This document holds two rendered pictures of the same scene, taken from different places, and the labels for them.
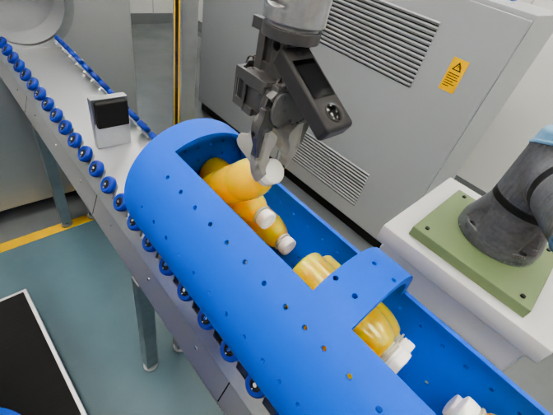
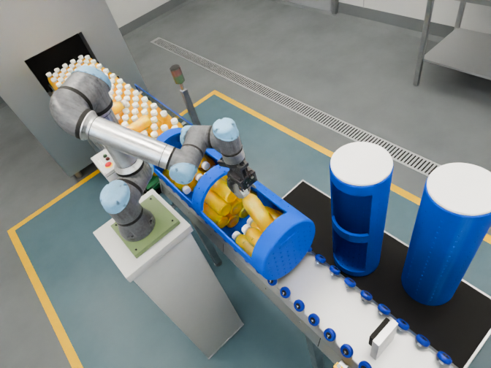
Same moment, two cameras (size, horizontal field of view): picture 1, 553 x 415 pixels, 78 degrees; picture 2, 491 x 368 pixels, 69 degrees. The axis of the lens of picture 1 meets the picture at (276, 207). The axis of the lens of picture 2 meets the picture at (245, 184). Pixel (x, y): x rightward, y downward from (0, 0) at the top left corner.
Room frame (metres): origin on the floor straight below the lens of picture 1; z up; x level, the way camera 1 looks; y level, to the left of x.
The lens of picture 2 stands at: (1.26, 0.41, 2.31)
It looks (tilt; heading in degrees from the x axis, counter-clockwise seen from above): 48 degrees down; 204
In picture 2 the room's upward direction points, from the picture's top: 17 degrees counter-clockwise
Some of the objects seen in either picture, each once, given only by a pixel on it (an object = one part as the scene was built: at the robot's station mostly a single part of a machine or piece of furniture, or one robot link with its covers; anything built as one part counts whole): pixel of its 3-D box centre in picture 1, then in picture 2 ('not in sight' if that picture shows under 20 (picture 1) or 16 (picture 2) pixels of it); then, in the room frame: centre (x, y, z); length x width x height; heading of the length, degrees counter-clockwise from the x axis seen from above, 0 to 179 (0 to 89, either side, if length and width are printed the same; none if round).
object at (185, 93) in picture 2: not in sight; (207, 151); (-0.52, -0.60, 0.55); 0.04 x 0.04 x 1.10; 52
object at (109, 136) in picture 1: (111, 122); (381, 338); (0.83, 0.53, 1.00); 0.10 x 0.04 x 0.15; 142
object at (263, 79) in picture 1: (278, 73); (240, 171); (0.45, 0.04, 1.41); 0.09 x 0.08 x 0.12; 52
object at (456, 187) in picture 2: not in sight; (464, 188); (0.19, 0.87, 1.03); 0.28 x 0.28 x 0.01
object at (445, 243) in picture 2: not in sight; (442, 244); (0.19, 0.87, 0.59); 0.28 x 0.28 x 0.88
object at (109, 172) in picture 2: not in sight; (109, 166); (0.10, -0.86, 1.05); 0.20 x 0.10 x 0.10; 52
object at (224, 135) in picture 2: not in sight; (226, 136); (0.44, 0.03, 1.57); 0.09 x 0.08 x 0.11; 87
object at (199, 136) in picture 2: not in sight; (197, 140); (0.45, -0.06, 1.56); 0.11 x 0.11 x 0.08; 87
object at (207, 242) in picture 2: not in sight; (206, 240); (0.10, -0.51, 0.31); 0.06 x 0.06 x 0.63; 52
